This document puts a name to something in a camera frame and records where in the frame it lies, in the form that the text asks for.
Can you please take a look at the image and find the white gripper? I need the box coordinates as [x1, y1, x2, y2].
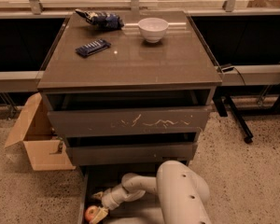
[89, 184, 146, 224]

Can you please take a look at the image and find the red apple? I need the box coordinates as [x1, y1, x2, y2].
[84, 205, 99, 222]

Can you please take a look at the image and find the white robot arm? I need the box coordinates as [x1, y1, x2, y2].
[84, 161, 212, 224]

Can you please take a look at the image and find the grey bottom drawer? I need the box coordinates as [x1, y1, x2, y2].
[78, 164, 164, 224]

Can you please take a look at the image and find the grey drawer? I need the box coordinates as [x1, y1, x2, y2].
[78, 164, 164, 224]
[66, 133, 198, 166]
[48, 91, 210, 137]

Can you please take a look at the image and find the grey middle drawer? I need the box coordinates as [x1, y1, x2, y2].
[66, 133, 198, 166]

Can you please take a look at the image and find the grey top drawer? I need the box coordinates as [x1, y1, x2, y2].
[48, 91, 210, 137]

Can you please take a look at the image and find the grey drawer cabinet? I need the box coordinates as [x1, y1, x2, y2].
[36, 10, 223, 170]

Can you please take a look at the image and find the open cardboard box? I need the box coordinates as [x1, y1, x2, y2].
[5, 93, 76, 171]

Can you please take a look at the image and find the dark blue snack bar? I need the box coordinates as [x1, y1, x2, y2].
[76, 39, 111, 58]

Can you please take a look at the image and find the black wheeled stand leg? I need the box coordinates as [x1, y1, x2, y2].
[213, 95, 253, 144]

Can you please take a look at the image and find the white ceramic bowl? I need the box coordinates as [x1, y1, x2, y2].
[138, 18, 169, 43]

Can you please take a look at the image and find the blue chip bag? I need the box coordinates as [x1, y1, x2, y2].
[75, 9, 124, 30]

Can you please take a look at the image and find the black cable with plug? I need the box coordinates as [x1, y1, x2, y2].
[216, 63, 247, 87]

